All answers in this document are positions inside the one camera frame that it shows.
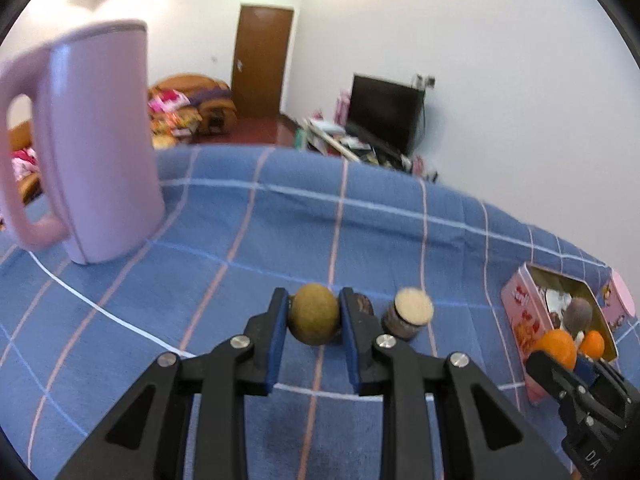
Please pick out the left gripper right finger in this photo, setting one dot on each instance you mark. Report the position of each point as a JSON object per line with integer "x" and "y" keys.
{"x": 442, "y": 417}

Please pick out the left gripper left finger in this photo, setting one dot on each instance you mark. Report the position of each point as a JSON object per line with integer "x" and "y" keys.
{"x": 188, "y": 414}

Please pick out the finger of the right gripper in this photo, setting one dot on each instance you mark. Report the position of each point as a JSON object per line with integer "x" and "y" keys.
{"x": 601, "y": 375}
{"x": 545, "y": 376}

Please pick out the orange tangerine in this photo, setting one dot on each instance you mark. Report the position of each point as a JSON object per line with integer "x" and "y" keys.
{"x": 592, "y": 345}
{"x": 560, "y": 346}

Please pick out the purple beet shaped fruit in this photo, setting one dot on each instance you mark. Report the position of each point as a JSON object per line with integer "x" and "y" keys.
{"x": 577, "y": 316}

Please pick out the mottled brown white fruit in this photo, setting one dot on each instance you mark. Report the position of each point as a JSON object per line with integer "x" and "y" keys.
{"x": 409, "y": 313}

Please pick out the dark brown passion fruit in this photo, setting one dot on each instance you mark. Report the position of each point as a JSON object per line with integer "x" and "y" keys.
{"x": 364, "y": 304}

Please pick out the printed paper leaflet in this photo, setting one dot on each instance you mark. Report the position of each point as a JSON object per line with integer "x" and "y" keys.
{"x": 556, "y": 302}

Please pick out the pink rectangular tin box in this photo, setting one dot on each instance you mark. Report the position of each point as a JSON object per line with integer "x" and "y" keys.
{"x": 528, "y": 314}

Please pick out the blue plaid tablecloth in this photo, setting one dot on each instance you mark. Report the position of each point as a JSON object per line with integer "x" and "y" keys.
{"x": 240, "y": 223}

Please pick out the pink electric kettle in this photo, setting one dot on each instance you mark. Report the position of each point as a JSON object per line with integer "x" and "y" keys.
{"x": 92, "y": 136}

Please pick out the white tv stand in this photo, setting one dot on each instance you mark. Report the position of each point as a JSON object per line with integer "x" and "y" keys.
{"x": 357, "y": 145}

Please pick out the black television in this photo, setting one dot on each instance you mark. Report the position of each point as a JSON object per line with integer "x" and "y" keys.
{"x": 385, "y": 113}

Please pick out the brown leather sofa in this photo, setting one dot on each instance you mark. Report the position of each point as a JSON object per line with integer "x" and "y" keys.
{"x": 187, "y": 107}

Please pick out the brown wooden door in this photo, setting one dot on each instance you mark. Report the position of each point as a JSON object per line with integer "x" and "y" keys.
{"x": 261, "y": 50}

